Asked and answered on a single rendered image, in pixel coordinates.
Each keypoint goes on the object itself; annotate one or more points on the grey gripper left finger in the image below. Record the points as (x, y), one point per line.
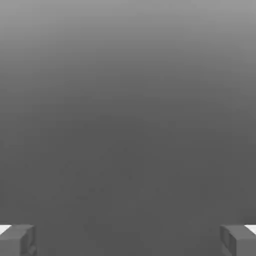
(16, 241)

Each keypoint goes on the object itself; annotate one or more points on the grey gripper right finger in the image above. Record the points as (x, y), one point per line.
(240, 241)

